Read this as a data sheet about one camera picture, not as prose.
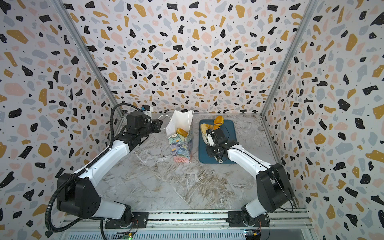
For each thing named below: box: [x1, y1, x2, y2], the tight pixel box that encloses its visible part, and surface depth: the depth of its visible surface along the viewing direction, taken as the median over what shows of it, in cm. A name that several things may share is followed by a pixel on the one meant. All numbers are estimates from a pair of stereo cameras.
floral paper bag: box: [166, 109, 194, 163], surface depth 87 cm
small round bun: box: [214, 115, 224, 125], surface depth 115 cm
